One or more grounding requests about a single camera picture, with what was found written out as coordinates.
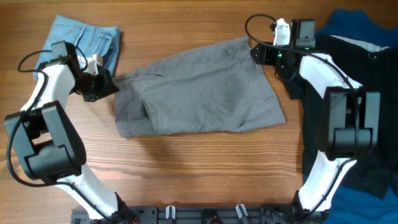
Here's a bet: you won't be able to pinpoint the blue shirt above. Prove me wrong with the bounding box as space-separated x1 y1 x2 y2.
317 10 397 223

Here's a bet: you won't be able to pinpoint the right black cable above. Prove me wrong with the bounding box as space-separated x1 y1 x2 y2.
244 13 361 218

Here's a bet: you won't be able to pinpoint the black garment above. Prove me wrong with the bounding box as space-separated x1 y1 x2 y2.
281 32 398 200

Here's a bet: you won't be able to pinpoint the light grey garment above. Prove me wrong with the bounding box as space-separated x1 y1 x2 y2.
333 35 389 52

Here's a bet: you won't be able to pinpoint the folded blue denim jeans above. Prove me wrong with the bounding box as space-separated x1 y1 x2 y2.
43 15 121 75

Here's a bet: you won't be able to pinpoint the grey cotton shorts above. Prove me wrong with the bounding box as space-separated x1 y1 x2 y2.
114 37 285 138

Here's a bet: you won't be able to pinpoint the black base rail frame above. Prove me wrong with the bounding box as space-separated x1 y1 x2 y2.
70 203 312 224

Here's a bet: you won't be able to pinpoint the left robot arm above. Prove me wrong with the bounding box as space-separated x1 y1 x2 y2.
4 41 137 223

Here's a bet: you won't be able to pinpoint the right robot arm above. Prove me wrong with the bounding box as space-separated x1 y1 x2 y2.
251 19 380 221

